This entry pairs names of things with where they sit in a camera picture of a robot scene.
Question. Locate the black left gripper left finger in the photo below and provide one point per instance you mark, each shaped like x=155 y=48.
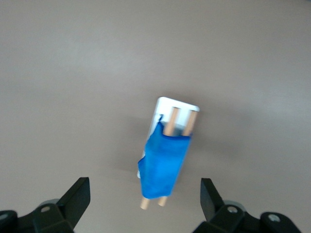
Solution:
x=68 y=211

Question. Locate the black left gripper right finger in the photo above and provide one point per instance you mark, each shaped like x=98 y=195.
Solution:
x=218 y=213

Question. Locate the blue microfibre towel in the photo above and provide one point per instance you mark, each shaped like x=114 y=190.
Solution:
x=162 y=165

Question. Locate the white towel rack wooden bars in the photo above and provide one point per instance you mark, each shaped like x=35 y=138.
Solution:
x=167 y=106

